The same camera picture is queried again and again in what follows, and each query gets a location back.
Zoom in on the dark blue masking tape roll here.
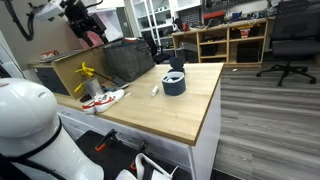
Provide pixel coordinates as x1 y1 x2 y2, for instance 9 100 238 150
161 71 187 97

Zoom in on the large white red sneaker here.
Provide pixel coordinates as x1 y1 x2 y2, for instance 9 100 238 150
93 89 126 113

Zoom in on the pink plastic box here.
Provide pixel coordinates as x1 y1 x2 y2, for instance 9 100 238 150
79 30 106 48

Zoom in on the white plastic bracket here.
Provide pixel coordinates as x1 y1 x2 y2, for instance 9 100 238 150
114 152 179 180

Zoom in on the large black office chair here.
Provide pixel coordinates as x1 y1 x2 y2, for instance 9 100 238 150
255 0 320 87

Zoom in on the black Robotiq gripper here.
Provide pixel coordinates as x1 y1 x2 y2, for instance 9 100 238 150
64 0 110 48

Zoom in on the large yellow clamp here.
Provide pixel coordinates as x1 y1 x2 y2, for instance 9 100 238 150
74 61 96 79

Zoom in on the red white small package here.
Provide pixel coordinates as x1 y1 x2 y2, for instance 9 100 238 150
40 49 60 61

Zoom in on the small white cylinder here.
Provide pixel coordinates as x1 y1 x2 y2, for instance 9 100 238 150
150 85 160 97

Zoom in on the wooden desk divider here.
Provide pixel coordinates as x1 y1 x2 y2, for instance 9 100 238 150
28 46 111 100

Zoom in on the red white bucket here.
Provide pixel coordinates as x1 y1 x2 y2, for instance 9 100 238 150
239 28 251 39

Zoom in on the wooden shelf unit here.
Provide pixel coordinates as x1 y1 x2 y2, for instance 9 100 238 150
170 18 269 66

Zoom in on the black handheld device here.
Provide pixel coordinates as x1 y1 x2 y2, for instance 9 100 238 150
111 75 130 90

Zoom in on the white metal shelving rack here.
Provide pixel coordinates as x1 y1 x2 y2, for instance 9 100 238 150
128 0 178 48

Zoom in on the dark blue round object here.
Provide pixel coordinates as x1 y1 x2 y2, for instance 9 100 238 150
168 56 185 75

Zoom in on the grey parts organizer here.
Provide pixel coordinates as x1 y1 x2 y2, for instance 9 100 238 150
178 7 203 28

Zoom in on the small white red sneaker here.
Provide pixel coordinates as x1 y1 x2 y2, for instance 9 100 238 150
81 99 98 115

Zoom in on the small yellow clamp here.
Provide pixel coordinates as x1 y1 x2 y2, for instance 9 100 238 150
73 82 86 94

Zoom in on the red black toolbox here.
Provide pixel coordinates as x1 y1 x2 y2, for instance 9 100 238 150
203 10 227 27

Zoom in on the grey metal cup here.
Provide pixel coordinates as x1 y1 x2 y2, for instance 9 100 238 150
83 77 105 98

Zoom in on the small black desk chair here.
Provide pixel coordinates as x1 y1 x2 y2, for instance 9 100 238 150
141 30 173 64

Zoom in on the orange handled black clamp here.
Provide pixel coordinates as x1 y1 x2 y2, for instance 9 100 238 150
94 128 123 153
129 140 148 173

